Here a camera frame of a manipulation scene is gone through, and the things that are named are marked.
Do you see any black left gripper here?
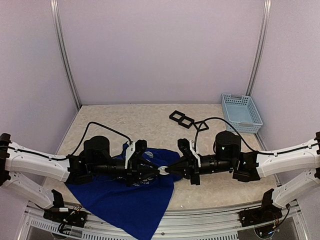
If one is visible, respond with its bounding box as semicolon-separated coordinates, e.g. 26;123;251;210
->
91;157;160;188

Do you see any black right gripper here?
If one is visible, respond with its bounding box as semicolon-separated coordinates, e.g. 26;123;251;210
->
164;154;235;186

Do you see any sunset painting round brooch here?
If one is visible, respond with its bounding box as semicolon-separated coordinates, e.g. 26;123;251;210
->
158;166;170;176

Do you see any blue printed t-shirt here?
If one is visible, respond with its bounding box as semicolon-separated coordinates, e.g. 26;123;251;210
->
66;142;183;240

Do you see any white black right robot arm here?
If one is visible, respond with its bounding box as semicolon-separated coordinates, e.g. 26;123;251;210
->
159;130;320;222

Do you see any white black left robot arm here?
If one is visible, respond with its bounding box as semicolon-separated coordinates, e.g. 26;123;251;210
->
0;133;160;223

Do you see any light blue plastic basket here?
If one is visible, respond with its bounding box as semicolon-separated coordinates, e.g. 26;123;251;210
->
221;93;263;134

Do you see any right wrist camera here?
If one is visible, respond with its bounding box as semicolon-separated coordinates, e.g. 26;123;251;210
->
177;138;200;161

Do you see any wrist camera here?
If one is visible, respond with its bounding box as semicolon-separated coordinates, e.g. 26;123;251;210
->
177;138;200;161
125;139;147;168

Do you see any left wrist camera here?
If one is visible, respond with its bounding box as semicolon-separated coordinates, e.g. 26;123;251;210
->
125;139;147;168

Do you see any black square frame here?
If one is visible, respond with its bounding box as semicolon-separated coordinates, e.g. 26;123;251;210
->
169;110;186;124
193;121;209;132
178;116;195;129

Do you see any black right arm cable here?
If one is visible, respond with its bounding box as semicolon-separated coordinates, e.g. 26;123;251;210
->
194;117;318;155

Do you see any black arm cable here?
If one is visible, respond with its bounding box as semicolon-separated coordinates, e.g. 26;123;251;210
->
194;117;318;155
66;121;133;161

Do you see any aluminium front rail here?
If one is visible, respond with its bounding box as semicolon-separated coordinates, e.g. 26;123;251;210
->
16;200;310;240

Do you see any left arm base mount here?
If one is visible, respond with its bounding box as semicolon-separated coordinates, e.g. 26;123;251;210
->
43;207;88;228

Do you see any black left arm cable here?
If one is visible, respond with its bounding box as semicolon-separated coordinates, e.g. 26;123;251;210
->
66;121;133;161

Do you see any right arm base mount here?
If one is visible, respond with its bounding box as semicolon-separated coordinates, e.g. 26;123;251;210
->
238;197;283;229

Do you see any aluminium corner post right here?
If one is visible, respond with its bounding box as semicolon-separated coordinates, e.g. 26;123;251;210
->
245;0;272;96

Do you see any aluminium corner post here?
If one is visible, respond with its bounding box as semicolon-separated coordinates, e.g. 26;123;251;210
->
50;0;82;111
245;0;272;96

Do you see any aluminium corner post left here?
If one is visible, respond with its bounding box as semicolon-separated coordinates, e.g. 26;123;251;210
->
50;0;82;111

